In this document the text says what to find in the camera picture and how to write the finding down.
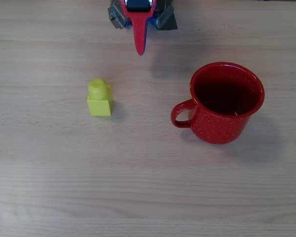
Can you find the yellow toy brick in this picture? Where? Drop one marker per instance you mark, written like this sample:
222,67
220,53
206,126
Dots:
99,101

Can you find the red speckled enamel mug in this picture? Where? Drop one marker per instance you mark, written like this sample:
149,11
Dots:
222,123

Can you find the grey duct tape piece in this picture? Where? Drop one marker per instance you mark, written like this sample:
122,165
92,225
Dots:
117,16
166,21

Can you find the red blue robot arm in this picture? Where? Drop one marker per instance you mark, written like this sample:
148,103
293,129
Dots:
152,21

